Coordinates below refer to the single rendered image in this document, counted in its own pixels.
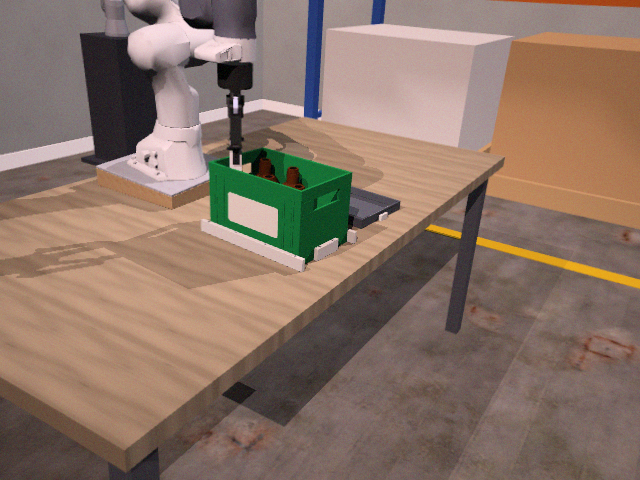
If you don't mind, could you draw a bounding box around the green bottle crate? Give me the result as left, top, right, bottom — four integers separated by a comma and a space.
210, 147, 352, 264

